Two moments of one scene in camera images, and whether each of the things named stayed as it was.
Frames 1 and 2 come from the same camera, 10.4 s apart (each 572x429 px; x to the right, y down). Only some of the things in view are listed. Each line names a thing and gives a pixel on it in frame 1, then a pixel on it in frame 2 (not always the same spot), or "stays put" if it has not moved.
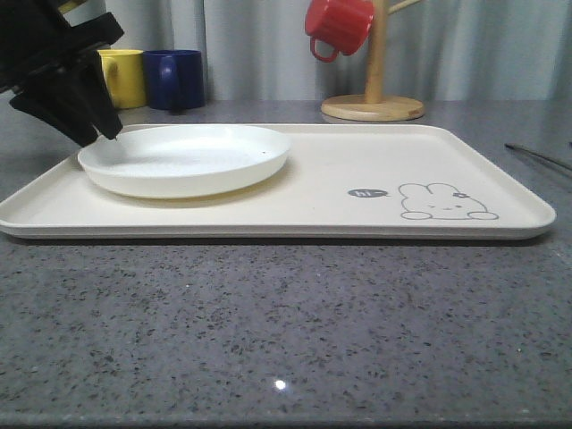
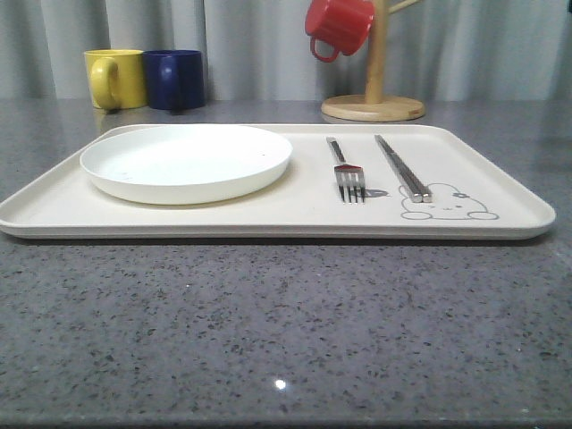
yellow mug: (124, 71) stays put
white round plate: (180, 160) stays put
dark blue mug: (173, 79) stays put
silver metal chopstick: (557, 167) -> (427, 196)
